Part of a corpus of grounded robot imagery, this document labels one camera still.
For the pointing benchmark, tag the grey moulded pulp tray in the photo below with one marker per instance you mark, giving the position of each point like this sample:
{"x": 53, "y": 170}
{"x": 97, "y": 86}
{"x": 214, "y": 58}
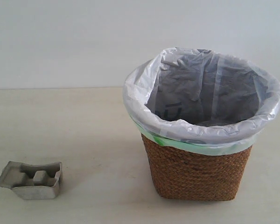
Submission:
{"x": 32, "y": 182}

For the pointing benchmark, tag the white plastic bin liner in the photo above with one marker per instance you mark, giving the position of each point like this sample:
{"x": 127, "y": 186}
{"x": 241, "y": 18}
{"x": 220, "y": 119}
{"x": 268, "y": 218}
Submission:
{"x": 202, "y": 97}

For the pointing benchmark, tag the woven brown wicker basket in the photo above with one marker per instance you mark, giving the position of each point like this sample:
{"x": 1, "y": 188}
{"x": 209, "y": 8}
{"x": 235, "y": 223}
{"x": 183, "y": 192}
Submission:
{"x": 178, "y": 174}

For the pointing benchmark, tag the light green trash bag edge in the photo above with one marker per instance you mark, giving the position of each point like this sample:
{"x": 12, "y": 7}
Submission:
{"x": 211, "y": 150}

